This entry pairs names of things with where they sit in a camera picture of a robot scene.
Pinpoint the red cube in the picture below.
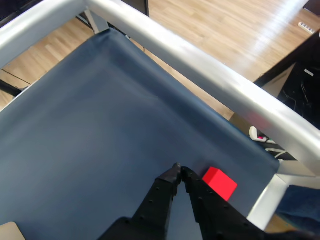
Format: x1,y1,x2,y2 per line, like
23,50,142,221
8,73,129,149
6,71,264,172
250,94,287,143
201,166,238,202

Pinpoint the black cabinet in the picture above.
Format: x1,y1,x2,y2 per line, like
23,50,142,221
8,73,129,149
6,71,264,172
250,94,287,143
253,29,320,131

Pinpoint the blue table mat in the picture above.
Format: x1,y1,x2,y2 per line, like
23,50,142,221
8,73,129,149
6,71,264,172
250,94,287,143
0,27,280,240

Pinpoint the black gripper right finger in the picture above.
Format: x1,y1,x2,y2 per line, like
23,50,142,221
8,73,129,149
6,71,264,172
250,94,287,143
180,166,266,240

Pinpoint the beige square metal box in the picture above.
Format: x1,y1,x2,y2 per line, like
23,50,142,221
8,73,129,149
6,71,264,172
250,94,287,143
0,221,24,240

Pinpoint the person's leg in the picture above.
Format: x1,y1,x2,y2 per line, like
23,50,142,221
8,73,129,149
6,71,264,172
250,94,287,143
273,184,320,235

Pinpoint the white power strip red light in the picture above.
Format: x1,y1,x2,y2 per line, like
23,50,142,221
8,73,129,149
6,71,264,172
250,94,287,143
249,126,276,145

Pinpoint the silver metal table frame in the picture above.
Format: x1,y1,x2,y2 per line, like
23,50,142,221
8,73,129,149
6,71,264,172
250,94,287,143
0,0,320,232

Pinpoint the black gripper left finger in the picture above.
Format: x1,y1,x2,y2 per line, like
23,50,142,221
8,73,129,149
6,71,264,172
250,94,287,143
97,162,182,240

